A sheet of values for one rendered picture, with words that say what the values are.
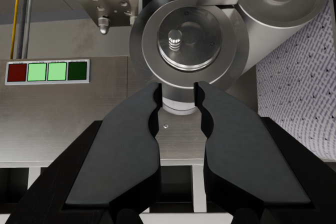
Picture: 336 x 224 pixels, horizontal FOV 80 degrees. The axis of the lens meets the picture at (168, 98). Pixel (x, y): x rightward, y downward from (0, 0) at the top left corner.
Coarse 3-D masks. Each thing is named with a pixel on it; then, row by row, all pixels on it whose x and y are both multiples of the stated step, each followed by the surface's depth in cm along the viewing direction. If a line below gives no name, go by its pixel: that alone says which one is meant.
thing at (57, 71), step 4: (52, 64) 59; (56, 64) 59; (60, 64) 59; (64, 64) 59; (52, 68) 59; (56, 68) 59; (60, 68) 59; (64, 68) 59; (48, 72) 59; (52, 72) 59; (56, 72) 59; (60, 72) 59; (64, 72) 59; (48, 76) 59; (52, 76) 59; (56, 76) 59; (60, 76) 59; (64, 76) 59
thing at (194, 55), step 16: (176, 16) 23; (192, 16) 23; (208, 16) 23; (160, 32) 23; (192, 32) 23; (208, 32) 23; (160, 48) 23; (192, 48) 23; (208, 48) 23; (176, 64) 23; (192, 64) 22; (208, 64) 24
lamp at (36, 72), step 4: (32, 64) 60; (36, 64) 59; (40, 64) 59; (44, 64) 59; (32, 68) 59; (36, 68) 59; (40, 68) 59; (44, 68) 59; (28, 72) 59; (32, 72) 59; (36, 72) 59; (40, 72) 59; (44, 72) 59; (28, 76) 59; (32, 76) 59; (36, 76) 59; (40, 76) 59; (44, 76) 59
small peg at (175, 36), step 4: (172, 32) 20; (176, 32) 20; (180, 32) 20; (168, 36) 20; (172, 36) 20; (176, 36) 20; (180, 36) 20; (168, 40) 21; (172, 40) 20; (176, 40) 20; (180, 40) 20; (168, 44) 22; (172, 44) 21; (176, 44) 21; (180, 44) 21; (172, 48) 22; (176, 48) 22
